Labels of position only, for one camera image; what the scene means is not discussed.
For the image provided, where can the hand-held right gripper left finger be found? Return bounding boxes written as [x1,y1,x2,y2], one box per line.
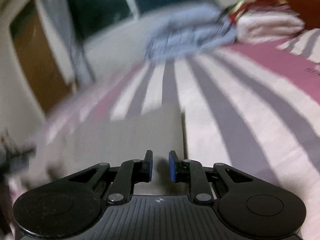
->
[69,150,153,204]

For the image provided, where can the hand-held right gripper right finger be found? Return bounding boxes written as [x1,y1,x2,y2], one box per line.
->
[169,150,254,204]

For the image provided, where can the grey pants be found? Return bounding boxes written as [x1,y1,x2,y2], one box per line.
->
[45,104,186,197]

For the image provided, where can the striped pink bed sheet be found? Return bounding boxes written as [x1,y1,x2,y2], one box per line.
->
[5,27,320,240]

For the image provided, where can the brown wooden door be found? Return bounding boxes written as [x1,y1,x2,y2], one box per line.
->
[9,6,77,117]

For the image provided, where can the light blue folded duvet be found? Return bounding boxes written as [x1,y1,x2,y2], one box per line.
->
[144,3,239,62]

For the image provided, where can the grey curtain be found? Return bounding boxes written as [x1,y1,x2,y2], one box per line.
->
[32,0,97,87]

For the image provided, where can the sliding glass window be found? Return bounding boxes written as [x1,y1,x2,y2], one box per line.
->
[66,0,202,42]

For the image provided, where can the white folded quilt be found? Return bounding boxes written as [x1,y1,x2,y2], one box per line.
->
[235,10,306,43]

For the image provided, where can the stack of red clothes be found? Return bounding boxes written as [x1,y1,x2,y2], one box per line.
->
[220,0,292,23]

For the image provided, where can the striped pillow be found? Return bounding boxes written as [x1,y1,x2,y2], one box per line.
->
[276,28,320,63]

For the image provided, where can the brown wooden headboard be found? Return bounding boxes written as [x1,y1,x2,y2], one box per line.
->
[255,0,320,32]

